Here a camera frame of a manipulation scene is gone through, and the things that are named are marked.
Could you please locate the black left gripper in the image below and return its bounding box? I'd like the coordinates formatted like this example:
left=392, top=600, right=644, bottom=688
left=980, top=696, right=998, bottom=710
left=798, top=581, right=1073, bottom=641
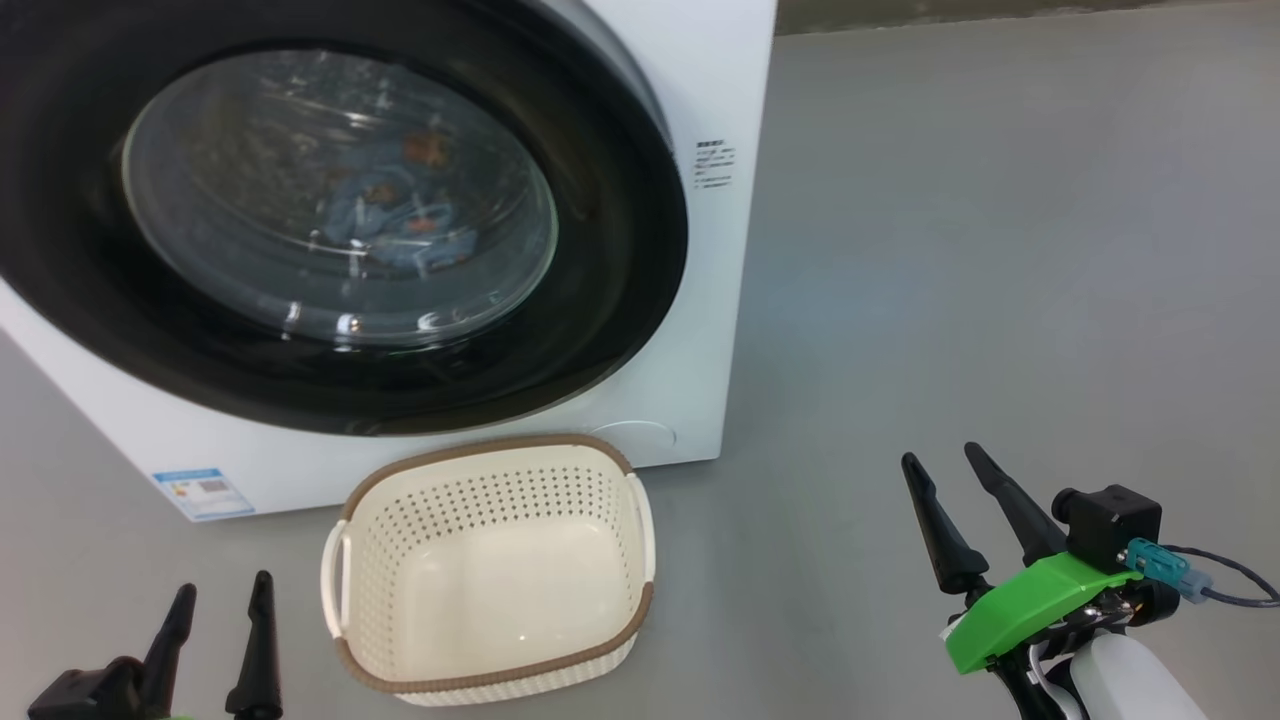
left=27, top=570, right=284, bottom=720

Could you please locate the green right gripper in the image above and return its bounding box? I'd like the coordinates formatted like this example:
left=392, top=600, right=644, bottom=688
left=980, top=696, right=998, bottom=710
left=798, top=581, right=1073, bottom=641
left=900, top=441, right=1147, bottom=676

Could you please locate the blue printed bear garment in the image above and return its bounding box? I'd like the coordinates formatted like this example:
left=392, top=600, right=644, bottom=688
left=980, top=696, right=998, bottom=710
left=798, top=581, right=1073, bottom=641
left=320, top=180, right=481, bottom=276

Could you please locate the grey washing machine door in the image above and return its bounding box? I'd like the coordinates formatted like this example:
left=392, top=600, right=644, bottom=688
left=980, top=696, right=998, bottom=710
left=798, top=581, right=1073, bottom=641
left=0, top=0, right=689, bottom=437

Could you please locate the blue printed garment with writing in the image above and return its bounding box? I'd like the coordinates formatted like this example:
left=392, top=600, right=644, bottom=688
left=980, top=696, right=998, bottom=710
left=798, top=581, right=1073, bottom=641
left=370, top=130, right=456, bottom=186

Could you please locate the white front-load washing machine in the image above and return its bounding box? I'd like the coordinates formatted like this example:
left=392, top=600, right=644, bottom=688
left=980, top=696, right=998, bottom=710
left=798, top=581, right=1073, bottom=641
left=0, top=0, right=779, bottom=523

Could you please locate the stainless steel washing machine drum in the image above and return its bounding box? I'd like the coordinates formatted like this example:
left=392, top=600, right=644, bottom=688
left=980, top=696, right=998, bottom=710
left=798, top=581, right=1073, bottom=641
left=120, top=48, right=559, bottom=349

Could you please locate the blue energy label sticker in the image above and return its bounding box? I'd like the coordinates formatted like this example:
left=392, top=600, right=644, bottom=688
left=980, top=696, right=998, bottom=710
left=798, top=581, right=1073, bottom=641
left=152, top=467, right=256, bottom=521

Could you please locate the cream perforated laundry basket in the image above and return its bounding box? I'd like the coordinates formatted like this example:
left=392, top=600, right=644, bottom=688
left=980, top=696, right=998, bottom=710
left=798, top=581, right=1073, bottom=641
left=320, top=435, right=657, bottom=707

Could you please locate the round white filter cover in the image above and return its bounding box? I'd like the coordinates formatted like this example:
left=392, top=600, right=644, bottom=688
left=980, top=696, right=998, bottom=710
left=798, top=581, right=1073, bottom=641
left=600, top=420, right=679, bottom=457

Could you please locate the small printed text label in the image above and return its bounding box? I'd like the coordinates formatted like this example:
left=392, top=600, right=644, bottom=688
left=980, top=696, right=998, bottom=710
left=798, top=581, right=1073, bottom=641
left=694, top=140, right=737, bottom=191

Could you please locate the grey cable with teal connector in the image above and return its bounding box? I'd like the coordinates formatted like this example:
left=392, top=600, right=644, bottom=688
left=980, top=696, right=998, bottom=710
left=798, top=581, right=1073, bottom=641
left=1125, top=537, right=1280, bottom=609

